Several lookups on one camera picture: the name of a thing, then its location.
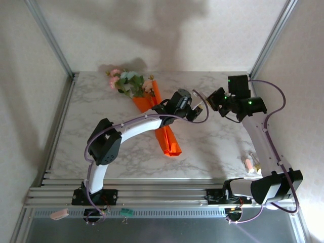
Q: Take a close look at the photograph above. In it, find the orange wrapping paper sheet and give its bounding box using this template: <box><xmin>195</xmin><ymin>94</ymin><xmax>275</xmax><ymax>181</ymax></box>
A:
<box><xmin>132</xmin><ymin>80</ymin><xmax>183</xmax><ymax>158</ymax></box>

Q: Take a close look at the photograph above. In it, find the small pink block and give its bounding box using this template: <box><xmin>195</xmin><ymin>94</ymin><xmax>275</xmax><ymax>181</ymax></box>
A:
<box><xmin>50</xmin><ymin>208</ymin><xmax>69</xmax><ymax>220</ymax></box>

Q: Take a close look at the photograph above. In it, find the aluminium side rail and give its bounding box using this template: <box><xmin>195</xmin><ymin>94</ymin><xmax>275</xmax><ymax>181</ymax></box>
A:
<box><xmin>37</xmin><ymin>73</ymin><xmax>78</xmax><ymax>187</ymax></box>
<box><xmin>249</xmin><ymin>75</ymin><xmax>292</xmax><ymax>187</ymax></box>

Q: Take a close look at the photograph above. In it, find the grey metal panel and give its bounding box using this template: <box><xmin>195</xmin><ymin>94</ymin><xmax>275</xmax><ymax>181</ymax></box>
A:
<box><xmin>11</xmin><ymin>216</ymin><xmax>308</xmax><ymax>243</ymax></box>

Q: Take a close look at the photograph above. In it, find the black controller board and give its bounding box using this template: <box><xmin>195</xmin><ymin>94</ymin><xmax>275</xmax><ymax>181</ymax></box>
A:
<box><xmin>224</xmin><ymin>207</ymin><xmax>243</xmax><ymax>223</ymax></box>
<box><xmin>84</xmin><ymin>208</ymin><xmax>107</xmax><ymax>225</ymax></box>

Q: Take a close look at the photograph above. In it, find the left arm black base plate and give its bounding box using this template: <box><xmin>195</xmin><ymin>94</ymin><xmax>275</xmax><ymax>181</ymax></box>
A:
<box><xmin>71</xmin><ymin>189</ymin><xmax>119</xmax><ymax>206</ymax></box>

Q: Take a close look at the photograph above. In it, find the small pink cylinder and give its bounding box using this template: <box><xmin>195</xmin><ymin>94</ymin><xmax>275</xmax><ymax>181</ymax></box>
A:
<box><xmin>244</xmin><ymin>158</ymin><xmax>255</xmax><ymax>174</ymax></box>

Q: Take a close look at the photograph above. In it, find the slotted grey cable duct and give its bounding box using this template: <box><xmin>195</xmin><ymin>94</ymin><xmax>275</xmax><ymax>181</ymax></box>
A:
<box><xmin>32</xmin><ymin>207</ymin><xmax>226</xmax><ymax>218</ymax></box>

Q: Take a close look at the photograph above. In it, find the aluminium mounting rail frame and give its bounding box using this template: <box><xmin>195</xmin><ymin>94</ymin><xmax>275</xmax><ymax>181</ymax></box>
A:
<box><xmin>24</xmin><ymin>177</ymin><xmax>299</xmax><ymax>209</ymax></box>

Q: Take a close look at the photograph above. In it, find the pale blue fake flower stem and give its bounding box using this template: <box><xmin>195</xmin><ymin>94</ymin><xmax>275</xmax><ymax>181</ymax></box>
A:
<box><xmin>119</xmin><ymin>70</ymin><xmax>145</xmax><ymax>98</ymax></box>

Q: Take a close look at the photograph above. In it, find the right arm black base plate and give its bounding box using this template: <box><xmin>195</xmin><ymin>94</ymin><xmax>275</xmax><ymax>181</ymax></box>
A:
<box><xmin>205</xmin><ymin>188</ymin><xmax>253</xmax><ymax>205</ymax></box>

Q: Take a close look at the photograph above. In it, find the aluminium upright post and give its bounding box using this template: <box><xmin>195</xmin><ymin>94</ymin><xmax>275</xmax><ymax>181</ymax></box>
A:
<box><xmin>24</xmin><ymin>0</ymin><xmax>75</xmax><ymax>78</ymax></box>
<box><xmin>249</xmin><ymin>0</ymin><xmax>298</xmax><ymax>79</ymax></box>

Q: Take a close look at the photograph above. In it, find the peach fake flower stem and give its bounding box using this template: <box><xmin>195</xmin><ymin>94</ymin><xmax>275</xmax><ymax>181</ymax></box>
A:
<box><xmin>141</xmin><ymin>74</ymin><xmax>155</xmax><ymax>98</ymax></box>

